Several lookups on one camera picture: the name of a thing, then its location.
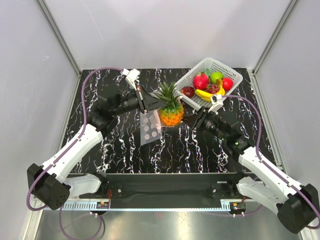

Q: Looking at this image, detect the black marble pattern mat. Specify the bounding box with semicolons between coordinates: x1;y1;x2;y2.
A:
47;67;288;181

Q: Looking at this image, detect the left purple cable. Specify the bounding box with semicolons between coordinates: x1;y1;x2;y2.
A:
26;66;126;240

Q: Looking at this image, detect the red apple toy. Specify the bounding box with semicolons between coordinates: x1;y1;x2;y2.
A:
222;77;234;92

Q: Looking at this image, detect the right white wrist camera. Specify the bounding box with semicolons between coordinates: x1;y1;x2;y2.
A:
208;94;223;113

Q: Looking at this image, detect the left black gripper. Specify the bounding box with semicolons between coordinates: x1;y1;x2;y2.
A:
112;85;167;117

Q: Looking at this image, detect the dark red plum toy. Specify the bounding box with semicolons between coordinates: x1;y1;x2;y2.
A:
181;86;195;99

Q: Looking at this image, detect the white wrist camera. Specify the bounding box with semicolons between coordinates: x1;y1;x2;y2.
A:
208;94;223;113
122;68;140;91

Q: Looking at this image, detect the green apple toy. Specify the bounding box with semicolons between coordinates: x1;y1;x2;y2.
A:
209;71;224;84

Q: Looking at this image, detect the white plastic mesh basket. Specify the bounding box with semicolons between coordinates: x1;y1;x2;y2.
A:
173;57;244;111

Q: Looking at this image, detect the connector board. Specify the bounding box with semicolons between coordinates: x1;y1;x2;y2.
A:
96;199;111;209
230;201;247;211

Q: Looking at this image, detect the red dragon fruit toy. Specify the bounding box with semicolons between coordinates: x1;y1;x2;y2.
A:
193;72;210;90

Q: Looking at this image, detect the purple cable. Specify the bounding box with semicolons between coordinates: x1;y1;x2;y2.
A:
221;94;320;230
26;66;126;240

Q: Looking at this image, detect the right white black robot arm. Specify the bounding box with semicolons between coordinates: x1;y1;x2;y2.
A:
183;108;320;234

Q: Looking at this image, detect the aluminium frame post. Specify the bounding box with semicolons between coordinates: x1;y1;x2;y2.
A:
35;0;82;76
252;0;300;75

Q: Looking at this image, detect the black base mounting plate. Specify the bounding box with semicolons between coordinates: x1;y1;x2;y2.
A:
80;172;253;200

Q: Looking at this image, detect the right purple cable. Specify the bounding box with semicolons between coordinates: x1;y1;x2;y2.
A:
221;94;320;230

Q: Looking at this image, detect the purple grape bunch toy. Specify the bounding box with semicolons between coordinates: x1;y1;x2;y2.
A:
205;83;220;94

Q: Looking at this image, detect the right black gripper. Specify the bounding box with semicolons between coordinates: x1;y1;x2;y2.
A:
180;106;227;142

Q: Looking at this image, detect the clear pink-dotted zip bag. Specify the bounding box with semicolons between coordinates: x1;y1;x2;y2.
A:
139;89;186;146

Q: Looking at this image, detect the left aluminium frame post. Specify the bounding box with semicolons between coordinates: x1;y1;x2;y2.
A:
35;0;82;76

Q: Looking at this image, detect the white slotted cable duct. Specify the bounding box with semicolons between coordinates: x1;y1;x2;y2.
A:
63;199;231;212

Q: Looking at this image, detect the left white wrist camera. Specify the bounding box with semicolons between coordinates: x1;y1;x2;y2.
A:
122;68;140;91

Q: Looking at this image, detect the orange toy pineapple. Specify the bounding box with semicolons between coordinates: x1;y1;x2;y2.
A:
155;81;185;127

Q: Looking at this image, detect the right connector board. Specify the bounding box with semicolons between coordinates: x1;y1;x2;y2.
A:
230;201;247;211

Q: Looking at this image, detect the yellow banana bunch toy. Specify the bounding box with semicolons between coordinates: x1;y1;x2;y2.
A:
194;85;226;102

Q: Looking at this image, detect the right aluminium frame post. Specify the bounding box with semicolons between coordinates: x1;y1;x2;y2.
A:
252;0;300;75

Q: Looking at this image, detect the left connector board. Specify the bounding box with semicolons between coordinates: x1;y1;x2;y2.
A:
96;199;111;209

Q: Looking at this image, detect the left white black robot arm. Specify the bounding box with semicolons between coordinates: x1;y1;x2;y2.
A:
26;86;166;211

